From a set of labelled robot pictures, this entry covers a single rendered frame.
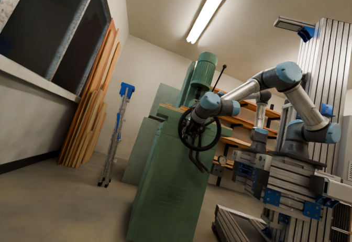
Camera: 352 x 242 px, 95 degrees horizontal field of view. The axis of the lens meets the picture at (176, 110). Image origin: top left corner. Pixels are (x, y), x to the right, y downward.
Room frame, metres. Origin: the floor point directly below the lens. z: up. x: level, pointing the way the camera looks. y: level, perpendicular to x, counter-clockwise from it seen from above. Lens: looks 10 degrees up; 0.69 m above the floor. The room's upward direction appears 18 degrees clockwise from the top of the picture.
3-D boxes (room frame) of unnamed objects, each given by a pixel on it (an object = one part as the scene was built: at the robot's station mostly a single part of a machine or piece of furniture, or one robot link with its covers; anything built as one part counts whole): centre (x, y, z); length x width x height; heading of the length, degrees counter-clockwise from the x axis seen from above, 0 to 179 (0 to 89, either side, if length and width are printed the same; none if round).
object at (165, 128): (1.49, -0.13, 0.76); 0.57 x 0.45 x 0.09; 7
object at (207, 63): (1.37, -0.14, 1.35); 0.18 x 0.18 x 0.31
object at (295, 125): (1.01, -0.80, 0.98); 0.13 x 0.12 x 0.14; 15
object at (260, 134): (1.51, -0.84, 0.98); 0.13 x 0.12 x 0.14; 165
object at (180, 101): (1.65, -0.10, 1.16); 0.22 x 0.22 x 0.72; 7
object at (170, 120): (1.31, -0.15, 0.82); 0.40 x 0.21 x 0.04; 97
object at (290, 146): (1.01, -0.80, 0.87); 0.15 x 0.15 x 0.10
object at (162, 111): (1.26, -0.17, 0.87); 0.61 x 0.30 x 0.06; 97
